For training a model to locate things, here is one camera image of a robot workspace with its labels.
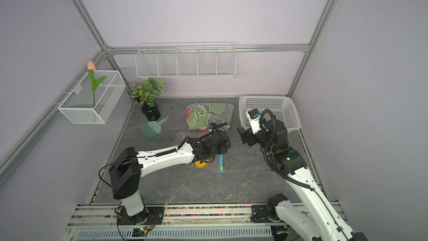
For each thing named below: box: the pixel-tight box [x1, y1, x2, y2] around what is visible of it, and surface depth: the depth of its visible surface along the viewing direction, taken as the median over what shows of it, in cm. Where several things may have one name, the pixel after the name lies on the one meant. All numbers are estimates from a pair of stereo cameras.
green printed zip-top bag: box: [186, 102, 235, 132], surface depth 104 cm
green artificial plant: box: [128, 76, 165, 108], surface depth 91 cm
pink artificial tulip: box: [86, 60, 107, 108], surface depth 81 cm
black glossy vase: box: [140, 102, 162, 122], surface depth 106 cm
